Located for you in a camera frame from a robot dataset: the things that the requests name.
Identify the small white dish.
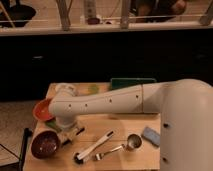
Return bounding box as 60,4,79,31
55,83,77,93

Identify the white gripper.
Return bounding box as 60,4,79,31
59,122,85,145

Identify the green vegetable toy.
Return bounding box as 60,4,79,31
45,121,61,132

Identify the metal measuring cup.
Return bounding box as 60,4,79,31
126,134,142,151

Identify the orange bowl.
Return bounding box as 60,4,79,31
33,98,53,122

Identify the purple bowl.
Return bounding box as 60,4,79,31
31,130,61,159

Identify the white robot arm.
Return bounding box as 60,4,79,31
49,79,213,171

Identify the white black-tipped brush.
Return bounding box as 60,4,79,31
74,131,114,164

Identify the blue sponge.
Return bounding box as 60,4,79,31
142,127,160,147

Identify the black table-side post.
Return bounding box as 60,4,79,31
18,128,32,171

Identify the green tray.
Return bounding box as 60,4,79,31
110,78,157,90

